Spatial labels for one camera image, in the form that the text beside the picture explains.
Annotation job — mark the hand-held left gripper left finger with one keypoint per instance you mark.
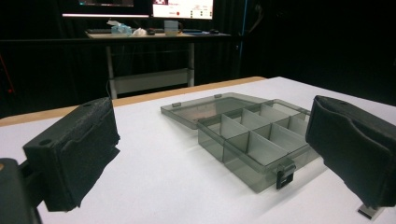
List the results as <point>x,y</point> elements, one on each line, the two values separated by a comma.
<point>71,155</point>

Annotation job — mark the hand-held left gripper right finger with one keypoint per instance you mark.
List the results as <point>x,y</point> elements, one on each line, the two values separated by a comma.
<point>355,146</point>

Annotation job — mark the clear grey compartment storage box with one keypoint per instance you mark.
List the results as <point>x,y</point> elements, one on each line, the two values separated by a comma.
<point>249,137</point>

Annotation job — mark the white-framed desk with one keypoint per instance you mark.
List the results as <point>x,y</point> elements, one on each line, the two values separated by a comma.
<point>149,59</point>

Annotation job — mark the black keyboard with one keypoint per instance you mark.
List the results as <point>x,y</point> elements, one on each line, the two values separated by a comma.
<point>98,30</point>

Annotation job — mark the blue tissue pack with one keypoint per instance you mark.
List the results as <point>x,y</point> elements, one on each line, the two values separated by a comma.
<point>120,28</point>

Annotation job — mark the crumpled white tissue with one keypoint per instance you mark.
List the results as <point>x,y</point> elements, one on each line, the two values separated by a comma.
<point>139,31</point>

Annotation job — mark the small dark object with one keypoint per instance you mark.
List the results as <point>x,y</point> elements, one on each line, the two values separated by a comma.
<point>151,31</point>

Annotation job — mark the computer monitor with dark screen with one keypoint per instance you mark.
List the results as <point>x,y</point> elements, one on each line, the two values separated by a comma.
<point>106,8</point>

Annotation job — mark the clear glass mug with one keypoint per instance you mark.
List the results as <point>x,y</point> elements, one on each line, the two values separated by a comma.
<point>172,27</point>

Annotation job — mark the computer monitor with white screen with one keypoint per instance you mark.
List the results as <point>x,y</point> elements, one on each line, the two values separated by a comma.
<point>183,8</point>

